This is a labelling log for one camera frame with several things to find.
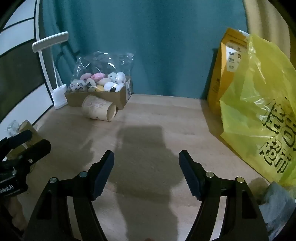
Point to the teal curtain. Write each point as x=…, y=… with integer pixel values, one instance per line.
x=161, y=46

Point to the grey towel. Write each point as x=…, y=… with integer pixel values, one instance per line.
x=277, y=208

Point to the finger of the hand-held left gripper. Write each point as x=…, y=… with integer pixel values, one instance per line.
x=39, y=148
x=18, y=138

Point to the yellow carton box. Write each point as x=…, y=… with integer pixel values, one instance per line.
x=222, y=81

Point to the beige curtain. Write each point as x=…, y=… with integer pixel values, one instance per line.
x=266, y=18

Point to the cardboard box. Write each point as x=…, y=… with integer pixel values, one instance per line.
x=115, y=100

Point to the brown paper cup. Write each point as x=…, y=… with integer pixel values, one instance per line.
x=31, y=133
x=97, y=107

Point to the yellow plastic bag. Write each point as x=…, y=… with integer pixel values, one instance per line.
x=254, y=115

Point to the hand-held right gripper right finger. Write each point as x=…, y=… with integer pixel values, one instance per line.
x=188, y=171

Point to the white desk lamp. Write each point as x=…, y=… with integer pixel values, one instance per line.
x=59, y=97

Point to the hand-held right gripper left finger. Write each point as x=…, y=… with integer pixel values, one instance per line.
x=105, y=171

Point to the clear plastic wrapper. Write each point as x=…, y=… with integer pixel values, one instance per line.
x=12, y=127

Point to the pile of plush toys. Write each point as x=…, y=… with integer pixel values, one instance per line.
x=98, y=77

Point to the clear plastic bag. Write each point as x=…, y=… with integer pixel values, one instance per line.
x=101, y=62

